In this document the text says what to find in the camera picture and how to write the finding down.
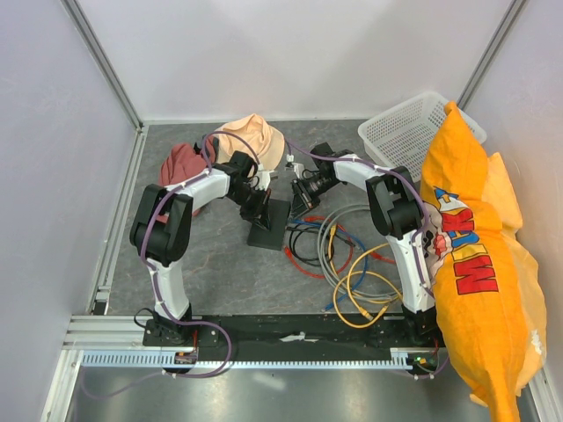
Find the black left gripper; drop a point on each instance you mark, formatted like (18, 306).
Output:
(259, 214)

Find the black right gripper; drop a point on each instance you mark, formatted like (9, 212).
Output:
(303, 200)

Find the black network switch box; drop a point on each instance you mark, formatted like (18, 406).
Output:
(271, 236)

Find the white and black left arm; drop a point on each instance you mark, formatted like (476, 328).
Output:
(162, 225)

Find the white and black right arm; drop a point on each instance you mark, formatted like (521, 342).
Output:
(395, 207)

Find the peach bucket hat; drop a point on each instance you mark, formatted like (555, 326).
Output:
(266, 141)

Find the red crumpled shirt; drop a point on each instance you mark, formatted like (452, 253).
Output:
(186, 161)

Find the white plastic basket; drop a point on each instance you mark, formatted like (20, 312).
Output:
(401, 135)

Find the orange cartoon pillow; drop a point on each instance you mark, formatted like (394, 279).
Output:
(490, 307)

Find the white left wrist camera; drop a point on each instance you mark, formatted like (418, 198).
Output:
(264, 179)

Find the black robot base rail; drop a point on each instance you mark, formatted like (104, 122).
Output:
(285, 337)

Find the grey slotted cable duct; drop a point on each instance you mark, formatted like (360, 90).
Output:
(399, 359)

